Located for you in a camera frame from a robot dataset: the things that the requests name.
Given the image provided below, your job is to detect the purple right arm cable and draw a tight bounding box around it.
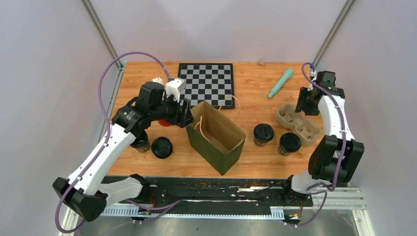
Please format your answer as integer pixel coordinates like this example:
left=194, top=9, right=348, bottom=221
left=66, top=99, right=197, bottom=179
left=282, top=62, right=348, bottom=227

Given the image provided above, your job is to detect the mint green handle tool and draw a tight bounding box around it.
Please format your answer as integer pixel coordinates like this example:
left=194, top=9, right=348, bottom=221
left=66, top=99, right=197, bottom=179
left=268, top=68, right=294, bottom=99

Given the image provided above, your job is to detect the white wrapped straws bundle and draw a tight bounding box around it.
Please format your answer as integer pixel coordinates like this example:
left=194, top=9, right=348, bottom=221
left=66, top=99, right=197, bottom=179
left=152, top=77, right=164, bottom=85

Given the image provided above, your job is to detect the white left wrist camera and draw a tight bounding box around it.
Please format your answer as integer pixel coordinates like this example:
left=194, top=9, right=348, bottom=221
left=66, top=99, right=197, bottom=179
left=165, top=78, right=186, bottom=102

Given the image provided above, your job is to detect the black lid stack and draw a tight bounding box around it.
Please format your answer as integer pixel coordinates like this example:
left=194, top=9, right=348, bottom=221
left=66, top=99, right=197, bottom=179
left=151, top=137, right=173, bottom=159

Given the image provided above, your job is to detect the red straw holder cup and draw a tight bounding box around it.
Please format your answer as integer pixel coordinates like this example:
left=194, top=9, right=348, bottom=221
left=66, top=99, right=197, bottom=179
left=157, top=119, right=172, bottom=127

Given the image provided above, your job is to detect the cardboard cup carrier tray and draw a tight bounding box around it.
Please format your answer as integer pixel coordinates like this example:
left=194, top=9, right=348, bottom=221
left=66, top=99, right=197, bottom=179
left=275, top=104, right=321, bottom=146

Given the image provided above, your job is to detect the black white chessboard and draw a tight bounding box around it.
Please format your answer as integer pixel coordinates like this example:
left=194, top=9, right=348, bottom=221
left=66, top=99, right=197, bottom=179
left=178, top=63, right=235, bottom=109

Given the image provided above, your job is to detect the small brown wood block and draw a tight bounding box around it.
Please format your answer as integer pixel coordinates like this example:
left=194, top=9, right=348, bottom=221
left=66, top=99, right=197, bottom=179
left=257, top=60, right=267, bottom=67

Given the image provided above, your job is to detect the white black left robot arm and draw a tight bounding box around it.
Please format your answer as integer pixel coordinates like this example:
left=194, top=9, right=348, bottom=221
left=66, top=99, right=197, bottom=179
left=53, top=78, right=194, bottom=222

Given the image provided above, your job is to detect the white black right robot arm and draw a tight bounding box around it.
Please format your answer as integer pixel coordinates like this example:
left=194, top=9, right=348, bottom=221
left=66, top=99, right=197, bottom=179
left=276, top=71, right=364, bottom=206

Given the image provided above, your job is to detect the green paper bag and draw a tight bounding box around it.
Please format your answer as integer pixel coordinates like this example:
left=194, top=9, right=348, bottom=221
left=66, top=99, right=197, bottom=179
left=186, top=101, right=246, bottom=176

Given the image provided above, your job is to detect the clear brown plastic cup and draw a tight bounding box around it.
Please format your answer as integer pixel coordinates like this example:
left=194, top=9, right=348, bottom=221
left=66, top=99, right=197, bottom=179
left=278, top=146, right=292, bottom=156

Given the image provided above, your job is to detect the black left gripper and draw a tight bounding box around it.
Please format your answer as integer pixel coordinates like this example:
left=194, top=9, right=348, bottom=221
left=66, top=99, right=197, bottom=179
left=150, top=91, right=196, bottom=128

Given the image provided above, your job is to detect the black cup lid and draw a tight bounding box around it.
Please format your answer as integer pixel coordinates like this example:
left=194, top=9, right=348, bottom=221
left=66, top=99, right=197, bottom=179
left=279, top=133, right=301, bottom=153
left=253, top=123, right=274, bottom=142

